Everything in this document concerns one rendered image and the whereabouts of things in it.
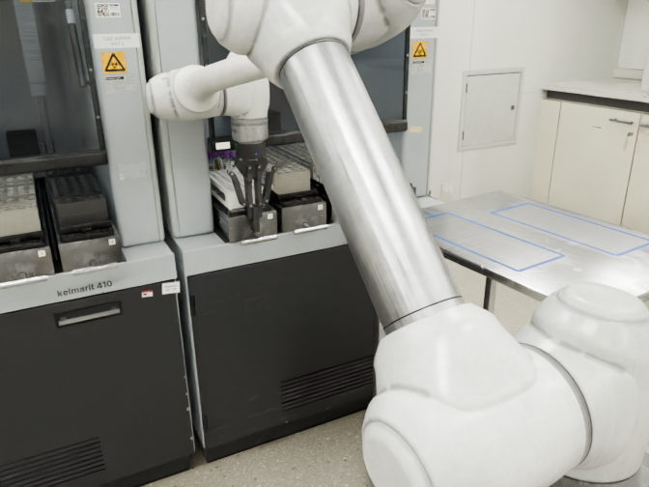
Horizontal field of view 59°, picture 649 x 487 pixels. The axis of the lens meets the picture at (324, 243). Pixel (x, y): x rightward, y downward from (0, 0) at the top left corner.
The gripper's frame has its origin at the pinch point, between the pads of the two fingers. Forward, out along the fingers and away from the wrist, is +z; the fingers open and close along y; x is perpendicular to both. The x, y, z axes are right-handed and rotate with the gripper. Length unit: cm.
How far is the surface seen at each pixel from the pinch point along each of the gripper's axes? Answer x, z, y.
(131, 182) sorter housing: -11.2, -10.7, 27.8
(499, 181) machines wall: -122, 46, -203
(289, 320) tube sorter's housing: -2.2, 33.7, -9.5
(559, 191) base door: -99, 51, -229
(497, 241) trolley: 46, -2, -40
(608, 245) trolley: 60, -2, -59
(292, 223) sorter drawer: -2.2, 4.1, -11.4
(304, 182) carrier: -9.7, -4.8, -19.0
